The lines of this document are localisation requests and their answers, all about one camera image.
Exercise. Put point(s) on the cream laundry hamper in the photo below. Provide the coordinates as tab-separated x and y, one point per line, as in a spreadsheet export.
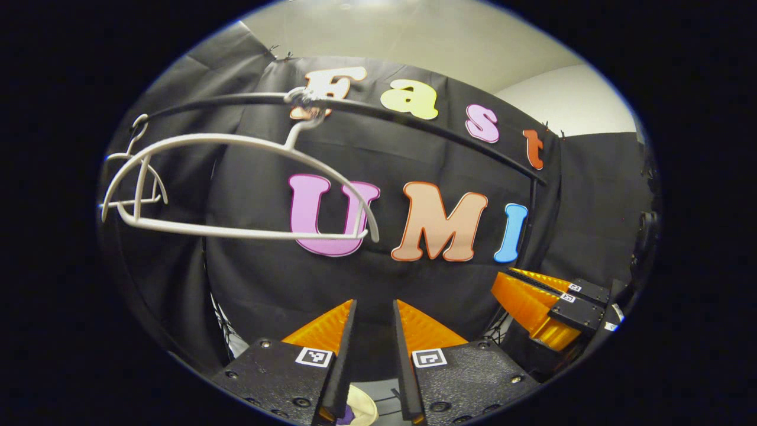
362	403

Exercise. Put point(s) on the black backdrop cloth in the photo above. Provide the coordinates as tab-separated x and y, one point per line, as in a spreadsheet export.
266	278

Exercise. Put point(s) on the white plastic hanger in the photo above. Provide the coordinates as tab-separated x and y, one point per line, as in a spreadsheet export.
139	123

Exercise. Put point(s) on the black clothes rack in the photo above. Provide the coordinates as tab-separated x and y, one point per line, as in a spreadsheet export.
414	121

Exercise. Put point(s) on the purple ribbed shirt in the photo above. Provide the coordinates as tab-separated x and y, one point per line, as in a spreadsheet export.
346	415

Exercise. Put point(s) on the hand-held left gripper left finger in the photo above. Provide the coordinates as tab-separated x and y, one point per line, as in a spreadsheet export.
343	361

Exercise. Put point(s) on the white hanger with taped hook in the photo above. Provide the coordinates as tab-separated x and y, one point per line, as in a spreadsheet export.
195	138

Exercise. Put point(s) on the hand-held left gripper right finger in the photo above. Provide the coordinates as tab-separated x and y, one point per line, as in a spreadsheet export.
405	367

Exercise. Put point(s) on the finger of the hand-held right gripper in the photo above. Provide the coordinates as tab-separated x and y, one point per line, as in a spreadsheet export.
585	290
532	307

